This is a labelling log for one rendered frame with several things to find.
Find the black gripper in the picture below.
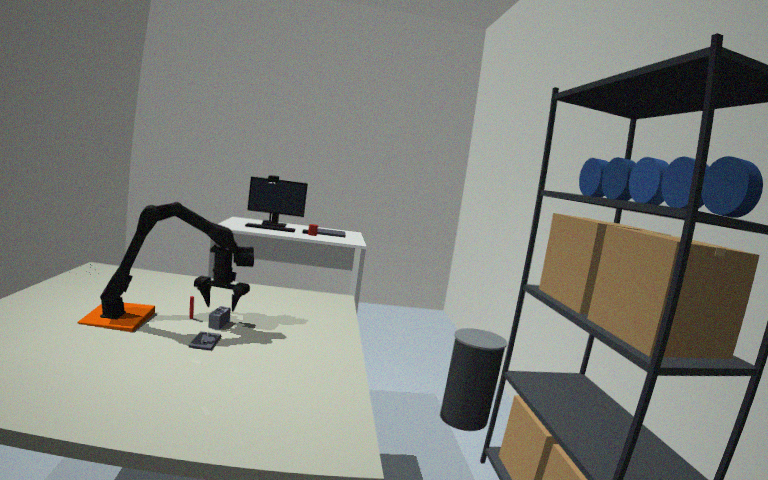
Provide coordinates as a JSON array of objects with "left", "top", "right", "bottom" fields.
[{"left": 194, "top": 265, "right": 250, "bottom": 312}]

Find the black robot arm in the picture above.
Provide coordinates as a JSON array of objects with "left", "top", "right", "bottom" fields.
[{"left": 100, "top": 202, "right": 254, "bottom": 320}]

